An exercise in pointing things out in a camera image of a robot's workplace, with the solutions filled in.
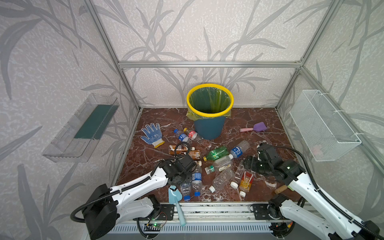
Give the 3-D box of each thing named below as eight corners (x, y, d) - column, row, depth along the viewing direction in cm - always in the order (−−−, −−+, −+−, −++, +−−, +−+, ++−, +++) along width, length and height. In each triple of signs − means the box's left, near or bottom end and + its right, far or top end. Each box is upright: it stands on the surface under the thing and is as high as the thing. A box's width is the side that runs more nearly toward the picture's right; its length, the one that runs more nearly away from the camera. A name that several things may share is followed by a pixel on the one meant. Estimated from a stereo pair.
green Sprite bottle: (205, 164, 92) (205, 160, 88) (202, 156, 96) (202, 152, 92) (228, 155, 96) (230, 152, 92) (225, 148, 99) (226, 144, 95)
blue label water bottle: (234, 161, 93) (236, 157, 88) (228, 154, 96) (229, 150, 91) (249, 149, 98) (251, 145, 94) (243, 143, 101) (244, 139, 97)
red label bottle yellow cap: (181, 133, 106) (180, 130, 103) (186, 128, 109) (185, 125, 105) (199, 145, 100) (199, 141, 96) (204, 139, 103) (204, 136, 99)
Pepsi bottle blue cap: (172, 136, 104) (171, 133, 100) (176, 132, 107) (175, 128, 103) (185, 144, 100) (184, 140, 96) (189, 139, 103) (189, 135, 99)
